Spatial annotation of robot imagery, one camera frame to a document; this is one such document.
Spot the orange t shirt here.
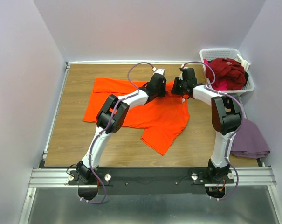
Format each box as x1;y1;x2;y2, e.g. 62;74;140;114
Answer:
83;77;190;155

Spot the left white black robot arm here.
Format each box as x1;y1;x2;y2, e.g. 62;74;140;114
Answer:
76;69;166;184

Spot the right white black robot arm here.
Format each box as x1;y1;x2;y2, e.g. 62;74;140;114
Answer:
171;68;243;184

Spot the pink garment in basket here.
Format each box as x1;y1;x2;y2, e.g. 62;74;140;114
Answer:
203;58;228;91

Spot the dark red shirt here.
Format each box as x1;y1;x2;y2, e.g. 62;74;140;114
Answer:
204;58;248;90

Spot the white garment in basket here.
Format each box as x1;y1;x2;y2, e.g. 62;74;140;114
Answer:
235;54;250;72

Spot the folded purple t shirt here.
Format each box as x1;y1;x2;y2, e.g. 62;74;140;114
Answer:
231;118;270;159

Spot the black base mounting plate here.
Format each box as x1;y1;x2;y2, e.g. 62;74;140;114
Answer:
68;167;234;197

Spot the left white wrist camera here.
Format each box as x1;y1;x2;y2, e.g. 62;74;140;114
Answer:
152;67;165;76

